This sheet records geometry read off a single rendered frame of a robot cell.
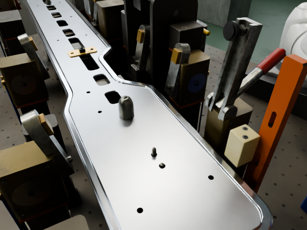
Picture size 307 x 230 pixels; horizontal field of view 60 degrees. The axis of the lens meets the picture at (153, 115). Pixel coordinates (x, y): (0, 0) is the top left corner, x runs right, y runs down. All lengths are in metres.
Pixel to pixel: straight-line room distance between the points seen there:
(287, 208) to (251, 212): 0.42
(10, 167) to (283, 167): 0.77
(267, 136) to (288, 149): 0.56
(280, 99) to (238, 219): 0.18
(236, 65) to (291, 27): 0.68
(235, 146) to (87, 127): 0.29
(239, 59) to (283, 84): 0.09
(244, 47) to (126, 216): 0.31
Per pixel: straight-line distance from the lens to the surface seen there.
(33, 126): 0.42
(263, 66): 0.52
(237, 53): 0.47
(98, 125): 0.55
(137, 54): 0.75
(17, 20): 1.10
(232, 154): 0.47
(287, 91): 0.41
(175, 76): 0.63
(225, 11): 3.85
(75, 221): 0.45
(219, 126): 0.51
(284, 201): 0.87
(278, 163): 0.95
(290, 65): 0.39
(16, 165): 0.46
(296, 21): 1.11
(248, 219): 0.43
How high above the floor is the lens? 1.36
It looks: 39 degrees down
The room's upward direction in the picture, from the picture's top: straight up
